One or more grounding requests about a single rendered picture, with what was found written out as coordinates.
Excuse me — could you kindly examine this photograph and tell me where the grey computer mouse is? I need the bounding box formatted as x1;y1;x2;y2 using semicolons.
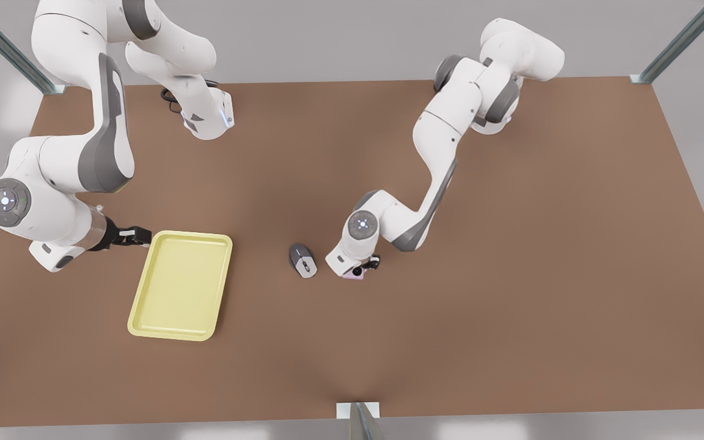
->
288;243;318;280

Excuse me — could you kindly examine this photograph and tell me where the yellow rectangular tray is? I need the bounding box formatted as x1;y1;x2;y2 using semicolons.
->
127;230;233;342

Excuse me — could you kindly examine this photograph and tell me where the black cable loop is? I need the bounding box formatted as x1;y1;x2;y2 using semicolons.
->
160;79;221;115

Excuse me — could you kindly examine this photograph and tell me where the silver frame post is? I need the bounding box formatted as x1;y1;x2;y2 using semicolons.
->
629;0;704;85
335;401;384;440
0;0;67;95

